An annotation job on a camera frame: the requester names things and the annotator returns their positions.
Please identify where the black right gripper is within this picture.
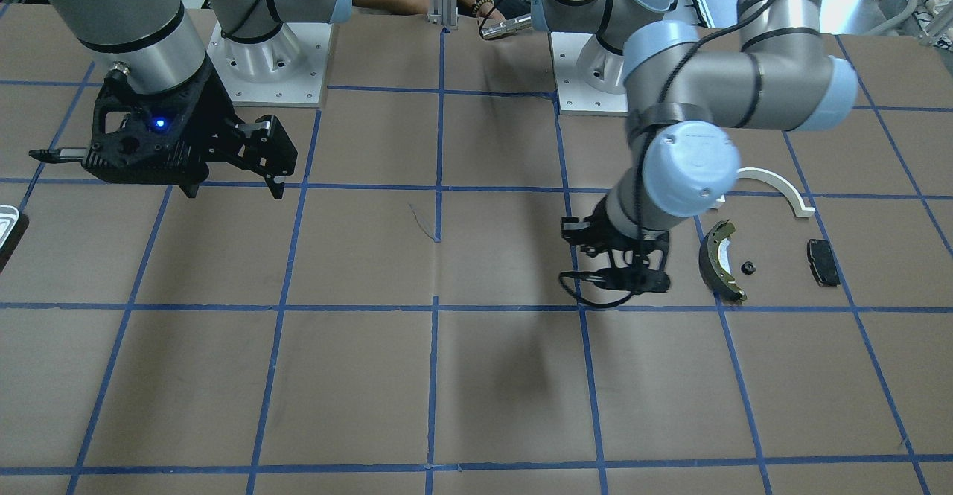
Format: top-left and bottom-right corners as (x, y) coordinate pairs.
(80, 60), (299, 199)

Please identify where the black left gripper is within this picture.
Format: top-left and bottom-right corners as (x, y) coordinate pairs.
(559, 216), (671, 293)

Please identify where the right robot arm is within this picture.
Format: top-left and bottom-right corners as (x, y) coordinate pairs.
(30, 0), (353, 199)

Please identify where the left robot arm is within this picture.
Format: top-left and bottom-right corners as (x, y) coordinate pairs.
(531, 0), (858, 297)

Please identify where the green brake shoe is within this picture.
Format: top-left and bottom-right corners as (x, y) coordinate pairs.
(698, 220), (748, 303)

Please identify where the black brake pad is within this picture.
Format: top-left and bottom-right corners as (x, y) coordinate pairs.
(806, 238), (841, 286)

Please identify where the silver metal cylinder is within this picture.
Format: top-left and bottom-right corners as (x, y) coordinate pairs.
(479, 14), (533, 40)

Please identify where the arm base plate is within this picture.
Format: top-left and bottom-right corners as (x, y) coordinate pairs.
(550, 31), (628, 116)
(207, 23), (333, 108)

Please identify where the white curved plastic bracket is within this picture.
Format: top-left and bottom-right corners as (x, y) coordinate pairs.
(736, 167), (816, 218)

